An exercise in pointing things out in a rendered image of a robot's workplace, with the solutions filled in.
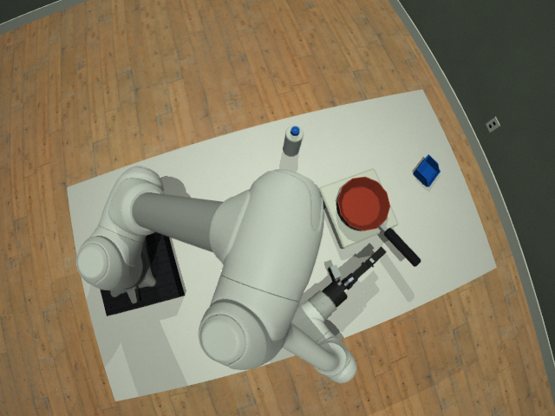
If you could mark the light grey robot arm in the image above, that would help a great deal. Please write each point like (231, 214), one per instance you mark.
(267, 237)

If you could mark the red frying pan with black handle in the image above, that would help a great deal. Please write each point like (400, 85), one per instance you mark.
(364, 204)

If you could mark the blue plastic stacking bin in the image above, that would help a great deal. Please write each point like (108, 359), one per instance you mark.
(429, 169)

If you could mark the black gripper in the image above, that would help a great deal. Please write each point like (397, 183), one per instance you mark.
(336, 292)

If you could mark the grey bottle with blue cap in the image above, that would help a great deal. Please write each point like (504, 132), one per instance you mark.
(292, 140)

